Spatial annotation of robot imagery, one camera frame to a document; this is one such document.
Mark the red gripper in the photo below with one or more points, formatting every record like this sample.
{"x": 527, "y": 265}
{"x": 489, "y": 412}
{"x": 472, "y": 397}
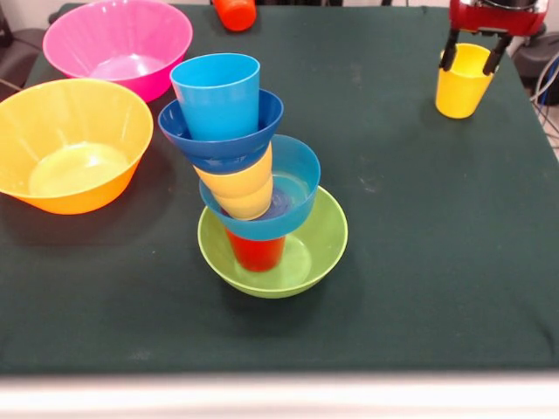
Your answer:
{"x": 489, "y": 21}

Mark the light blue plastic bowl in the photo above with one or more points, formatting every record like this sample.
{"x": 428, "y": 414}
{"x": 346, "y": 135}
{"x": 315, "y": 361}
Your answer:
{"x": 301, "y": 161}

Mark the green plastic bowl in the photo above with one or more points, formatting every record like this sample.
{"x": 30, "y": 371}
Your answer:
{"x": 323, "y": 253}

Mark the light blue plastic cup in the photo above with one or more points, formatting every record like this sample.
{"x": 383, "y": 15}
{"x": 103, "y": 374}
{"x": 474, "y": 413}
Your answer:
{"x": 218, "y": 105}

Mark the dark blue plastic bowl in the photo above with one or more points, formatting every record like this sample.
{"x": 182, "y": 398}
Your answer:
{"x": 218, "y": 153}

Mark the amber yellow plastic cup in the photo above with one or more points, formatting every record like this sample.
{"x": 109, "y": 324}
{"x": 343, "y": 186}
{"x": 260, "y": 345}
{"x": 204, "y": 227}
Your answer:
{"x": 246, "y": 207}

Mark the red plastic cup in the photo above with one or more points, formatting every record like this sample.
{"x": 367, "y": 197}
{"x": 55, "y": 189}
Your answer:
{"x": 257, "y": 253}

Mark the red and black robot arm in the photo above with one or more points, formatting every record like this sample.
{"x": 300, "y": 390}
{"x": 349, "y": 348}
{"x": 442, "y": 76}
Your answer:
{"x": 511, "y": 2}

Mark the dark green table cloth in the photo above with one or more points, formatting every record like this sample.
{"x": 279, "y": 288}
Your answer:
{"x": 415, "y": 283}

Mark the orange plastic cup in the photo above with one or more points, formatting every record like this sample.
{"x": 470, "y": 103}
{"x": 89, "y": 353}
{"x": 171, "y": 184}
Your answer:
{"x": 236, "y": 15}

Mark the large pink plastic bowl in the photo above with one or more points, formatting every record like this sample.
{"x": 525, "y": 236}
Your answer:
{"x": 87, "y": 39}

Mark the large yellow-orange plastic bowl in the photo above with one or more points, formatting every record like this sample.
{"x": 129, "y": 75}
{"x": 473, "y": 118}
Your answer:
{"x": 65, "y": 131}

